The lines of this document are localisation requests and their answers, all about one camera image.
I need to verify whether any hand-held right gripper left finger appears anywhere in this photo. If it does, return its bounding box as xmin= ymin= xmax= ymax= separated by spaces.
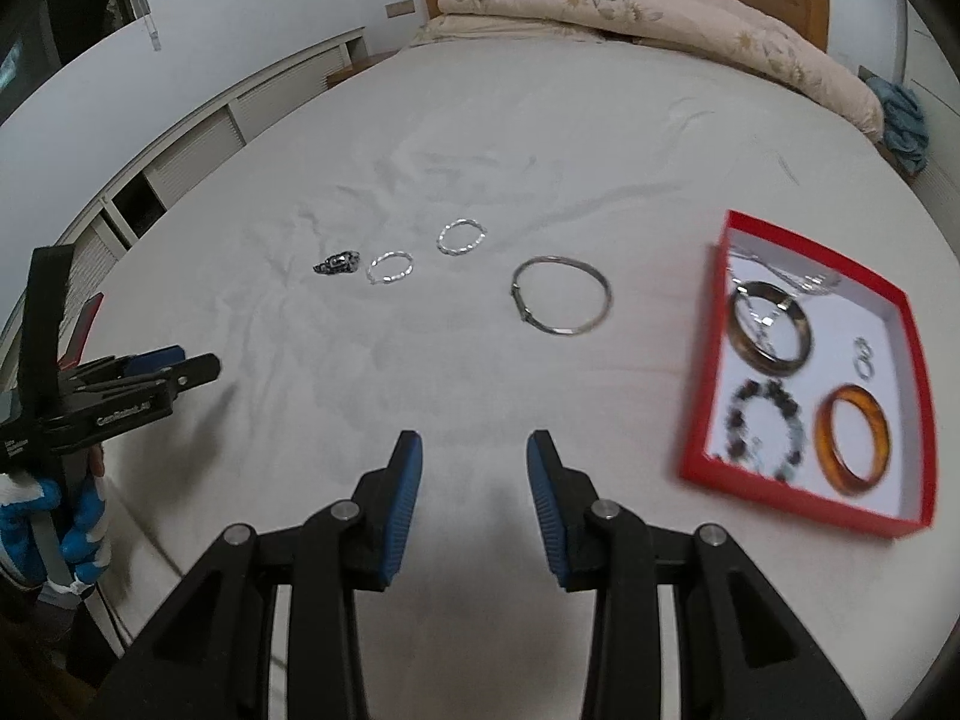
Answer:
xmin=94 ymin=430 xmax=425 ymax=720

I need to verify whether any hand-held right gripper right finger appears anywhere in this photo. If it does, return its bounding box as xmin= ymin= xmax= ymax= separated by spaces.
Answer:
xmin=525 ymin=430 xmax=871 ymax=720

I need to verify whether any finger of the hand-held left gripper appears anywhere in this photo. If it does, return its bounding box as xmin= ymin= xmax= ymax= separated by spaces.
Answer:
xmin=71 ymin=352 xmax=223 ymax=400
xmin=58 ymin=345 xmax=188 ymax=385

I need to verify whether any red jewelry box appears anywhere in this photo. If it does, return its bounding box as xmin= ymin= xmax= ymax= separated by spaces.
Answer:
xmin=679 ymin=210 xmax=938 ymax=539

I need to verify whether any dark green bangle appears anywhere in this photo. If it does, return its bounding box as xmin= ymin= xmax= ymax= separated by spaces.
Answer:
xmin=726 ymin=280 xmax=813 ymax=374

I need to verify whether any beaded bracelet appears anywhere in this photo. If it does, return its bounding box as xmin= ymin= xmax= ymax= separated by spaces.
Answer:
xmin=712 ymin=379 xmax=807 ymax=482

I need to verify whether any amber bangle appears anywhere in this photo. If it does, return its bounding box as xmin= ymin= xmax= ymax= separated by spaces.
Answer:
xmin=815 ymin=384 xmax=893 ymax=497

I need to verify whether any silver chain necklace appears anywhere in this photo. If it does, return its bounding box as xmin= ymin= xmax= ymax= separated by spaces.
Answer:
xmin=724 ymin=236 xmax=845 ymax=361

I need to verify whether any person's left hand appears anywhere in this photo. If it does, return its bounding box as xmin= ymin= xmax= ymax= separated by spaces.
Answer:
xmin=0 ymin=446 xmax=113 ymax=593

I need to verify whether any thin silver bangle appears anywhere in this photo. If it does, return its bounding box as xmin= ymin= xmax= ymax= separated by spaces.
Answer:
xmin=510 ymin=255 xmax=612 ymax=336

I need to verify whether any low white slatted cabinet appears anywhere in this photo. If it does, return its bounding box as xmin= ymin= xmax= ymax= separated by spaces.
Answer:
xmin=0 ymin=26 xmax=368 ymax=346

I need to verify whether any dark window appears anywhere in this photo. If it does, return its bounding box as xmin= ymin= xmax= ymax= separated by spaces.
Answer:
xmin=0 ymin=0 xmax=143 ymax=128

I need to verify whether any beige floral duvet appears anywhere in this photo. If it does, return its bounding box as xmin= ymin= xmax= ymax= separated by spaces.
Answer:
xmin=437 ymin=0 xmax=884 ymax=142

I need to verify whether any blue crumpled clothing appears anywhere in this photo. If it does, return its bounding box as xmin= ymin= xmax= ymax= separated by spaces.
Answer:
xmin=862 ymin=75 xmax=929 ymax=175

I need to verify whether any white wardrobe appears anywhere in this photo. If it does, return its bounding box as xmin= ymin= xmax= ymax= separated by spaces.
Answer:
xmin=896 ymin=0 xmax=960 ymax=188

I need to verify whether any twisted silver bracelet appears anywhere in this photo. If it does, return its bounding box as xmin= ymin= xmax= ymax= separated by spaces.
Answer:
xmin=366 ymin=250 xmax=415 ymax=287
xmin=437 ymin=219 xmax=488 ymax=257

